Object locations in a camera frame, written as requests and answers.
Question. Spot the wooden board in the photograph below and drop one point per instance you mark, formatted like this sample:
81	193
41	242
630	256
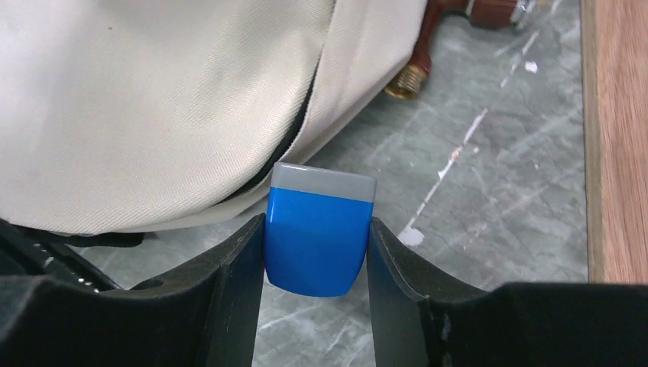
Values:
614	73

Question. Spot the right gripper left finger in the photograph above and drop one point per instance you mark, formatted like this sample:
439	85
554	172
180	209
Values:
212	302

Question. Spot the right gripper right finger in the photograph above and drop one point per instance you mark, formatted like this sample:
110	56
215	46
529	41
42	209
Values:
402	285

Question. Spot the cream canvas backpack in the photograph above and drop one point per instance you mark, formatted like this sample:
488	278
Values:
133	116

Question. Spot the blue grey eraser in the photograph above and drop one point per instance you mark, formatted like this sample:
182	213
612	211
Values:
316	229

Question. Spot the brown pipe tee fitting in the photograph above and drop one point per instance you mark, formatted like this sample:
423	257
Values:
488	14

